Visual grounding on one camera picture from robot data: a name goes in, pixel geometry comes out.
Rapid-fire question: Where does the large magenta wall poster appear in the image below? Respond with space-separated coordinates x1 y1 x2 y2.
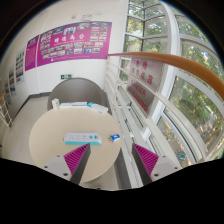
36 21 113 68

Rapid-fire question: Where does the white rectangular box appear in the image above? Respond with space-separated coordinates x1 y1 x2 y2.
90 103 109 115

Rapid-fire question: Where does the row of wall photo boards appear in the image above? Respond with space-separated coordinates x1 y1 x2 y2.
3 49 26 98

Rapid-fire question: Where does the white railing with wooden handrail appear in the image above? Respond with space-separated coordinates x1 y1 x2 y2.
104 51 224 188

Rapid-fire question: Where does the narrow magenta wall poster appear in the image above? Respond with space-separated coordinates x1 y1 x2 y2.
24 34 40 72

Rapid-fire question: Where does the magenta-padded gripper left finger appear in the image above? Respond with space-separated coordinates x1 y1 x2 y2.
43 143 92 185

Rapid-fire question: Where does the blue and white charger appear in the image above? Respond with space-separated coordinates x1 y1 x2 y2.
107 133 121 144

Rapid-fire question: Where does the steel sign with red characters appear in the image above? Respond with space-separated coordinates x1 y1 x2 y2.
128 57 165 92

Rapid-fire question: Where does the white window frame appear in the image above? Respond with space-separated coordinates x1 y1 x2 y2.
123 0 224 161

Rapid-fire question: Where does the white and teal power strip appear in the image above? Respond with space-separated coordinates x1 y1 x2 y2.
63 132 103 146

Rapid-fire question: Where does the grey curved-back chair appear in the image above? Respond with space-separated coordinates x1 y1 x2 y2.
47 77 108 111

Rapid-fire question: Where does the small white and green box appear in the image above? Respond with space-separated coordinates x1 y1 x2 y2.
51 98 61 111

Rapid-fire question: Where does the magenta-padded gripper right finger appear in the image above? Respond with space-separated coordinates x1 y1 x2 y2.
131 143 183 186

